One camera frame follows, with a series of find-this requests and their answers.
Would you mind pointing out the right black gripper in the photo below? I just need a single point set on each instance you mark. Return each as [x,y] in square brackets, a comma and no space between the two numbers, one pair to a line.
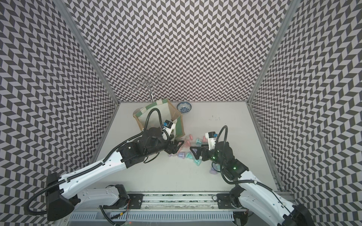
[199,149]

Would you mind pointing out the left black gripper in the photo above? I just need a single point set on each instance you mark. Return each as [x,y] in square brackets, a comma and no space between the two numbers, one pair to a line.
[171,149]

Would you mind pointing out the teal hourglass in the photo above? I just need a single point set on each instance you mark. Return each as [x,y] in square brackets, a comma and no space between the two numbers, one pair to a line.
[191,157]
[199,141]

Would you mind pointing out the pink hourglass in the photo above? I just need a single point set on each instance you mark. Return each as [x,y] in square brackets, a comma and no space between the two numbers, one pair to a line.
[188,140]

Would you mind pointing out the purple hourglass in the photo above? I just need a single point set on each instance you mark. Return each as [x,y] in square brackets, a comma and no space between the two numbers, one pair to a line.
[213,170]
[181,155]

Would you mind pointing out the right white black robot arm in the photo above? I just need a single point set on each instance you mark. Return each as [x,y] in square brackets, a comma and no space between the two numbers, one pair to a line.
[250,192]

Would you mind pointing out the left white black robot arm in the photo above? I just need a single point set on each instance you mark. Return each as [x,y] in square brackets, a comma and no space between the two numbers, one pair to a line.
[60,197]

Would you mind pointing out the blue white ceramic bowl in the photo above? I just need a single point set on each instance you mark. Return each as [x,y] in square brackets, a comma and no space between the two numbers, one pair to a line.
[184,107]

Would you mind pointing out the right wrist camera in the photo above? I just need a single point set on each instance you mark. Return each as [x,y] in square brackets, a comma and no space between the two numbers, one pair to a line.
[211,138]

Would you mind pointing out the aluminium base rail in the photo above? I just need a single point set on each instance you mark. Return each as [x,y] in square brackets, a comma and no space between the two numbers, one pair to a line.
[156,201]

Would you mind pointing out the silver wire tree stand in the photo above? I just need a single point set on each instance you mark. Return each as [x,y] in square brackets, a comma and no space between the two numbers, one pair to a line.
[148,82]

